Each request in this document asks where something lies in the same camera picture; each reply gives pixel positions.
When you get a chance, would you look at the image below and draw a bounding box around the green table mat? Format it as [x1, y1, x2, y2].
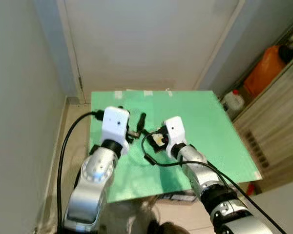
[88, 89, 263, 203]

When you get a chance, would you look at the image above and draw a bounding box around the white door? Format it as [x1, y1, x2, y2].
[59, 0, 245, 103]

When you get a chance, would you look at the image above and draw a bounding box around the white bottle with red cap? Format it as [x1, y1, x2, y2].
[222, 89, 246, 120]

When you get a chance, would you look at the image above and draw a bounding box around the robot right leg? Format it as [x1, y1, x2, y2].
[146, 220, 179, 234]

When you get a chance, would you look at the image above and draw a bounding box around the orange canister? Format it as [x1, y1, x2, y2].
[243, 43, 293, 97]

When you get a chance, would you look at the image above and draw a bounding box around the wooden cabinet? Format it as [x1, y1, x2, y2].
[233, 17, 293, 193]

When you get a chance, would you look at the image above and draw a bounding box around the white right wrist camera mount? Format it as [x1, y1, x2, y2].
[165, 117, 187, 159]

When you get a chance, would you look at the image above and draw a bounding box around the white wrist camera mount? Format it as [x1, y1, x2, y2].
[165, 117, 187, 159]
[102, 106, 131, 156]

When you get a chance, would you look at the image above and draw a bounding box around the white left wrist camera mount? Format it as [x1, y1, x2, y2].
[102, 106, 131, 156]

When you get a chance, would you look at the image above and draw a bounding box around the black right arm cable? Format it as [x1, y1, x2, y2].
[142, 128, 286, 234]

